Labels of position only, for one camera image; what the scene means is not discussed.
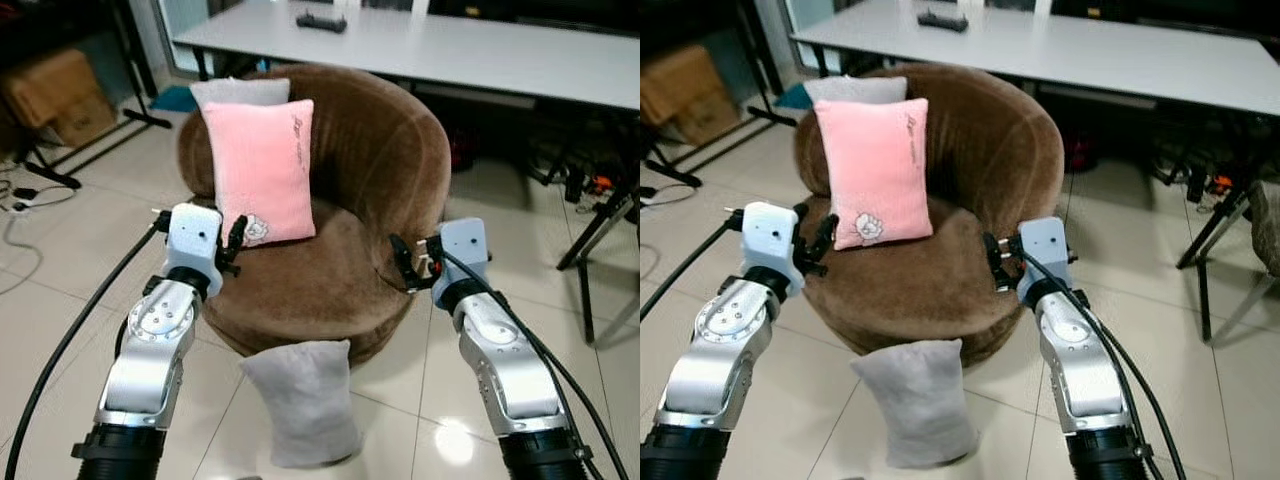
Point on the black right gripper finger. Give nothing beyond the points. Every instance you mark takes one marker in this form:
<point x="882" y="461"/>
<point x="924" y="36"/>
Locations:
<point x="991" y="260"/>
<point x="399" y="262"/>

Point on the pink pillow with flower print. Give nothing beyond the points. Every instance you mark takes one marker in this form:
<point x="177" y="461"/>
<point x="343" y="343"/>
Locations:
<point x="262" y="170"/>
<point x="876" y="170"/>

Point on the brown round plush sofa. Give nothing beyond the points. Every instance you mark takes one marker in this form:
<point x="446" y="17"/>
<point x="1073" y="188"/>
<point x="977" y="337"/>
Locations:
<point x="985" y="160"/>
<point x="370" y="160"/>

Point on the flat grey pillow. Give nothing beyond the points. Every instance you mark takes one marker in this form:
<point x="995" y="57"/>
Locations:
<point x="240" y="92"/>
<point x="855" y="89"/>

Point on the black metal floor stand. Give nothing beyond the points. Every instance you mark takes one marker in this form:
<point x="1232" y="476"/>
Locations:
<point x="690" y="165"/>
<point x="70" y="160"/>

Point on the plump grey plush pillow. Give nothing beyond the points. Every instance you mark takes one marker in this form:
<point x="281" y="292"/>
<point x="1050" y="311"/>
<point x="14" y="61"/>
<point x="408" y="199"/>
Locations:
<point x="302" y="405"/>
<point x="915" y="405"/>

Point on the red object under table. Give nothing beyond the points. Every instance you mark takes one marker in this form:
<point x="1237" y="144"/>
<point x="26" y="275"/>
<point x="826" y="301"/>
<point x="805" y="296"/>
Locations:
<point x="1082" y="152"/>
<point x="462" y="150"/>

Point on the teal cloth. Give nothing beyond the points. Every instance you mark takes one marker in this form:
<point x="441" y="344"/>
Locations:
<point x="175" y="99"/>
<point x="793" y="96"/>

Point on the white power strip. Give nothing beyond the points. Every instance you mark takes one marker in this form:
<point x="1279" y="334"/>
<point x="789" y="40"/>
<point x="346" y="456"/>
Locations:
<point x="650" y="198"/>
<point x="22" y="204"/>

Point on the black table leg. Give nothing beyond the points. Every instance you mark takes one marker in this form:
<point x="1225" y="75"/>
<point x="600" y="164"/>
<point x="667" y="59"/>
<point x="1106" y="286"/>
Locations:
<point x="1208" y="240"/>
<point x="590" y="240"/>

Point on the brown cardboard box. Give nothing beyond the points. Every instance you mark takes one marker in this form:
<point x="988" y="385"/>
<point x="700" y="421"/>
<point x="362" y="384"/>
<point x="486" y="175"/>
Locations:
<point x="55" y="95"/>
<point x="685" y="90"/>

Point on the long white table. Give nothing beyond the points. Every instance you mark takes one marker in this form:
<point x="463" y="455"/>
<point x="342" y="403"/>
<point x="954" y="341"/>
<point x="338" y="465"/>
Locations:
<point x="1080" y="50"/>
<point x="450" y="50"/>

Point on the black device on table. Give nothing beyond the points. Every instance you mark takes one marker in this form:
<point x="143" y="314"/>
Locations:
<point x="943" y="20"/>
<point x="321" y="22"/>

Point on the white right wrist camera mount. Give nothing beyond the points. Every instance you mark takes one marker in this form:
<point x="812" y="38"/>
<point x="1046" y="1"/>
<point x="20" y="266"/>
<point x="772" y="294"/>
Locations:
<point x="1043" y="250"/>
<point x="462" y="250"/>

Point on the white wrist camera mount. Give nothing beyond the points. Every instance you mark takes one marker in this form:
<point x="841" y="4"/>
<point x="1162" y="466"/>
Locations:
<point x="770" y="240"/>
<point x="192" y="240"/>
<point x="462" y="250"/>
<point x="1043" y="250"/>

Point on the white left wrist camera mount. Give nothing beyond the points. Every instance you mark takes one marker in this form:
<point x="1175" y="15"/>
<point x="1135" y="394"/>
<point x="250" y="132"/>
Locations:
<point x="770" y="240"/>
<point x="192" y="240"/>

